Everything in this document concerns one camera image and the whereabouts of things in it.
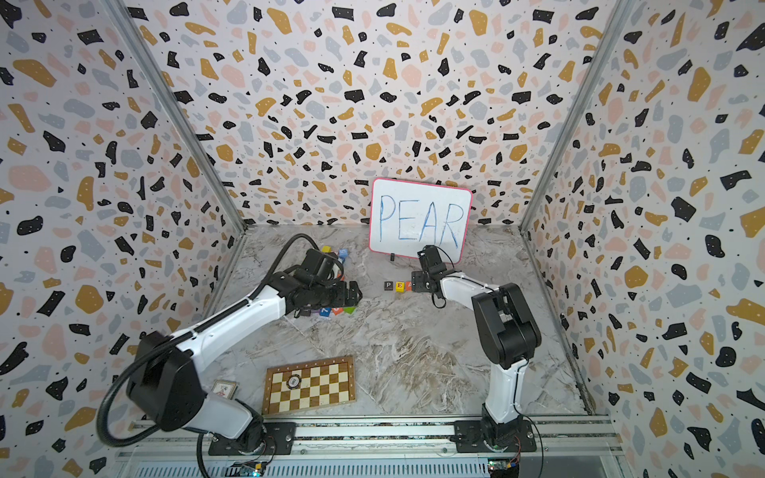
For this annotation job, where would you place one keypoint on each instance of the small card box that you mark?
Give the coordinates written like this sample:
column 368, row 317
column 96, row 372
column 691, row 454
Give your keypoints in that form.
column 225, row 388

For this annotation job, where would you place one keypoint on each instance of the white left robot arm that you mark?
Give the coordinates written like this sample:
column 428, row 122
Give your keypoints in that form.
column 166, row 384

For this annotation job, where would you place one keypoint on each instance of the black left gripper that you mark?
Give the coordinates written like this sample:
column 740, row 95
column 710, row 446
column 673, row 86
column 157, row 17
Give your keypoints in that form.
column 344, row 299

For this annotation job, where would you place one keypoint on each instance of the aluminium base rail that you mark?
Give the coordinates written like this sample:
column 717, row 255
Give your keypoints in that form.
column 388, row 446

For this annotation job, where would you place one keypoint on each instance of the wooden chessboard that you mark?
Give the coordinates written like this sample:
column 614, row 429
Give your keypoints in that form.
column 309, row 385

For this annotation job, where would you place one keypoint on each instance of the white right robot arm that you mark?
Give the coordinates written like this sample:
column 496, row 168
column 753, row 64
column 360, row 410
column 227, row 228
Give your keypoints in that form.
column 508, row 334

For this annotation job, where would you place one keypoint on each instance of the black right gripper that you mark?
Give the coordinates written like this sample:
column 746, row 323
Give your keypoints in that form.
column 416, row 278

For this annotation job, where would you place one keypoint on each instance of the pink framed whiteboard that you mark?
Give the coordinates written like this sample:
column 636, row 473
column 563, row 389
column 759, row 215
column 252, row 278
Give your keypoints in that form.
column 406, row 216

